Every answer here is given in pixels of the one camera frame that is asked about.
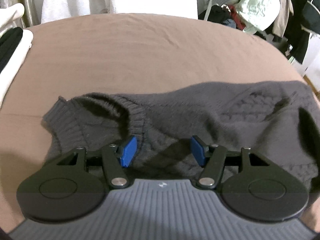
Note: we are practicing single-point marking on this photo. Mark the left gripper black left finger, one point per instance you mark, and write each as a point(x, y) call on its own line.
point(76, 183)

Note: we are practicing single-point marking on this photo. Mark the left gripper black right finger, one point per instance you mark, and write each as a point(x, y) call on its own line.
point(248, 183)

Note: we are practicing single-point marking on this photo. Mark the dark grey knit sweater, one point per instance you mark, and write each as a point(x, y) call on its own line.
point(277, 119)

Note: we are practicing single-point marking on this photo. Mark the brown bed sheet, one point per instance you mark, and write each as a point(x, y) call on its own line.
point(117, 54)

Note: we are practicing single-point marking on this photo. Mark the black folded garment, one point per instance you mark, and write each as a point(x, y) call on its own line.
point(9, 42)

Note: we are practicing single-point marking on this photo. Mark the pale green hanging garment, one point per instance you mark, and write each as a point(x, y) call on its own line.
point(257, 15)

